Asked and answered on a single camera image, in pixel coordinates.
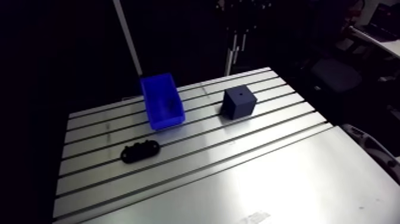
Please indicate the dark office chair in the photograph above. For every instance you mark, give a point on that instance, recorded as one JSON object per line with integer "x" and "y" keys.
{"x": 336, "y": 75}

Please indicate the black oval holder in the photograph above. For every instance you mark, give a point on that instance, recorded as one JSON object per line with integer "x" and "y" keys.
{"x": 139, "y": 151}

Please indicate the white desk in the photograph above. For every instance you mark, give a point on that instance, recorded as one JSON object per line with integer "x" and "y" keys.
{"x": 379, "y": 40}

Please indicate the pale metal post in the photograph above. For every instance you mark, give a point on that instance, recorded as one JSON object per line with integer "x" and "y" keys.
{"x": 128, "y": 39}

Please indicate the pale holed strip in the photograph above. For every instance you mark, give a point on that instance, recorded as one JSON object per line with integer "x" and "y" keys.
{"x": 372, "y": 148}

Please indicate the dark blue-grey block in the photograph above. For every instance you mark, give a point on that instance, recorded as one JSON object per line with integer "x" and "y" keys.
{"x": 239, "y": 103}

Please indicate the blue bin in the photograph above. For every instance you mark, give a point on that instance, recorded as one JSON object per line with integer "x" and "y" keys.
{"x": 162, "y": 109}

